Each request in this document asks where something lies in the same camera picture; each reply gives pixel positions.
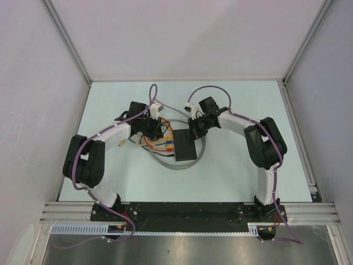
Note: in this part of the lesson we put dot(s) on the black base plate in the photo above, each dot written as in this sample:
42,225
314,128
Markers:
199,217

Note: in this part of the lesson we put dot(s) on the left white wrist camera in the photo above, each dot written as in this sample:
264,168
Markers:
154,110

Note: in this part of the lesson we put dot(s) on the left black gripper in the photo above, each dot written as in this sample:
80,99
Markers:
156,132

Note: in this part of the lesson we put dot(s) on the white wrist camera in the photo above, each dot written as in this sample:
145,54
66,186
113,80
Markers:
154,110
192,109

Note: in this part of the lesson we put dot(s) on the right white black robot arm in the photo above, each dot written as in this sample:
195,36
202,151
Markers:
265,144

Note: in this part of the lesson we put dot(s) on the right aluminium corner post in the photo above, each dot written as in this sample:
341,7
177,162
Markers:
323,11

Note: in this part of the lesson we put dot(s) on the grey slotted cable duct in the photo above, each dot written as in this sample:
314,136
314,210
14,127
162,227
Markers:
109,230

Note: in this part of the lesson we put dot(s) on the left aluminium corner post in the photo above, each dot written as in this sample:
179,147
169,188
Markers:
64,35

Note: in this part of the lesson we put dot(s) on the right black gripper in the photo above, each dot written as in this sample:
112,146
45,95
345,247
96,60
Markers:
193,133

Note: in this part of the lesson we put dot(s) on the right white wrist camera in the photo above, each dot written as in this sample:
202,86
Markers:
192,109

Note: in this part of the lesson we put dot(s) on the aluminium front rail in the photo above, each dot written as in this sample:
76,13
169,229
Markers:
297,213

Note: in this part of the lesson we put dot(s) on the right aluminium side rail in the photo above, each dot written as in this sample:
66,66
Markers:
302,150

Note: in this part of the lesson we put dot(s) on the black network switch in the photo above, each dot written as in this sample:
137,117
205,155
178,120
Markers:
183,150

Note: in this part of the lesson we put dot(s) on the aluminium corner post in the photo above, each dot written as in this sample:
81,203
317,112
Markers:
323,11
64,35

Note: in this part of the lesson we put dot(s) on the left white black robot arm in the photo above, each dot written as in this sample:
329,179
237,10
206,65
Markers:
85,160

